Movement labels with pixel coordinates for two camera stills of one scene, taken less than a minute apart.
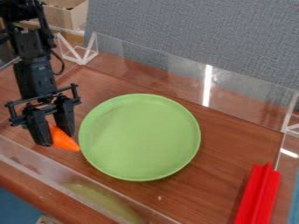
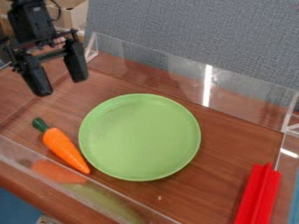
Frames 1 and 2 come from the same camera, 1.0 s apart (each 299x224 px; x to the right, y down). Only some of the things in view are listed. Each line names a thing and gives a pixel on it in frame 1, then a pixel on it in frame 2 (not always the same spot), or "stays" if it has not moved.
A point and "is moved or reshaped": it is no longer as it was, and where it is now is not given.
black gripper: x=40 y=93 -> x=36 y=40
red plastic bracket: x=257 y=201 stays
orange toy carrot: x=62 y=141 is moved or reshaped
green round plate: x=138 y=137 stays
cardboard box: x=68 y=13 stays
